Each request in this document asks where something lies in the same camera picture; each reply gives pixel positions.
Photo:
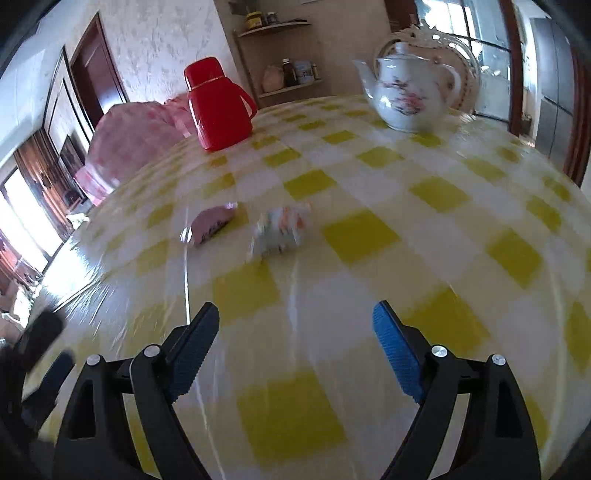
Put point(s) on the white orange snack packet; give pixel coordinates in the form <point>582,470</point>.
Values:
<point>280,229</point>

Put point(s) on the red thermos jug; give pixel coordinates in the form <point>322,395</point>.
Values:
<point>221,110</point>

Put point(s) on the corner wooden shelf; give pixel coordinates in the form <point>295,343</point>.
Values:
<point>279,52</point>

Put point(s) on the white floral teapot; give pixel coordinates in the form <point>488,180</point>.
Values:
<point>410,93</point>

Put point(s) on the pink snack packet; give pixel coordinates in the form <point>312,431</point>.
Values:
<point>207,223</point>

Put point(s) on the pink checkered covered chair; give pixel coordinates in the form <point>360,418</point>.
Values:
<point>127,138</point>

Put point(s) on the yellow checkered tablecloth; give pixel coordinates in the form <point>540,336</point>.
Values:
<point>469,233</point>

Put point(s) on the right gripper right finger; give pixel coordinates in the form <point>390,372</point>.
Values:
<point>497,439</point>

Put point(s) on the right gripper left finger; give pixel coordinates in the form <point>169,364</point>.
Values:
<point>95,441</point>

